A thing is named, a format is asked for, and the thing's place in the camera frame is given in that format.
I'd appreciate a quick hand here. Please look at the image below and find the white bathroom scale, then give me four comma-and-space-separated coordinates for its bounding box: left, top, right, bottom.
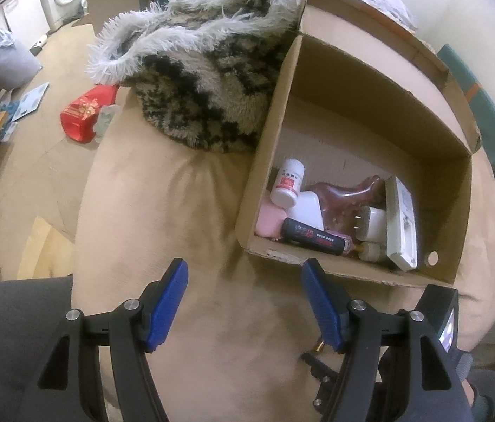
12, 82, 49, 122

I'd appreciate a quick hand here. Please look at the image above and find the white kitchen cabinet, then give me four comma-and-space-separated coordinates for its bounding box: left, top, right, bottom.
0, 0, 50, 49

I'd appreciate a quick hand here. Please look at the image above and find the brown cardboard box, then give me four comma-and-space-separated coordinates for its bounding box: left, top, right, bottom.
235, 0, 481, 287

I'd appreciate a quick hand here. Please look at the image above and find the small white labelled bottle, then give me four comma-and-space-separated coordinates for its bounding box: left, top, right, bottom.
355, 242, 386, 263

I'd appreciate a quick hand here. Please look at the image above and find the white red pill bottle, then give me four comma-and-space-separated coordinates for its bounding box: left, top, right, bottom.
270, 158, 305, 210

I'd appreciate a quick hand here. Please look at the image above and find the teal cushion with orange stripe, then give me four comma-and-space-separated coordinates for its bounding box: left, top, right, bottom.
437, 44, 495, 176

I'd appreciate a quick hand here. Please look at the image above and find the pink translucent scraping comb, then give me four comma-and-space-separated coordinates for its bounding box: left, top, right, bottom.
307, 175, 385, 234

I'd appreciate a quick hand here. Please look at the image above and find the white charger plug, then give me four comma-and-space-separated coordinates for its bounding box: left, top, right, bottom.
354, 206, 387, 245

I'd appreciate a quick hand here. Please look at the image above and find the white remote control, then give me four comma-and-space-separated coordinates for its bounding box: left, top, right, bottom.
385, 176, 418, 271

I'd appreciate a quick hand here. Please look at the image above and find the red plastic bag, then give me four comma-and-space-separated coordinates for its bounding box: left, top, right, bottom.
60, 85, 120, 144

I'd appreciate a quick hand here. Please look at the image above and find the grey stuffed laundry bag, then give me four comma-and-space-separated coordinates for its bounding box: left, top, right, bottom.
0, 28, 41, 90

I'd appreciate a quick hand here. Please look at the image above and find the pink perfume bottle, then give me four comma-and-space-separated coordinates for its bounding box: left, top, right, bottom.
340, 234, 355, 255

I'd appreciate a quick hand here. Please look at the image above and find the pink soft case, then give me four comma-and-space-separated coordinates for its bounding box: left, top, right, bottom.
254, 194, 287, 240

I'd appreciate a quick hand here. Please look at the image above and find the black red tube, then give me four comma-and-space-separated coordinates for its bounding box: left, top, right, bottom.
281, 218, 345, 255

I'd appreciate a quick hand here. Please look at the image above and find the white earbud case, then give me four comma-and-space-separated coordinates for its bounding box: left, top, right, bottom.
286, 191, 324, 231

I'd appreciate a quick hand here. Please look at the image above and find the furry black white blanket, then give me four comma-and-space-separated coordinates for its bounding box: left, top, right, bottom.
88, 0, 301, 153

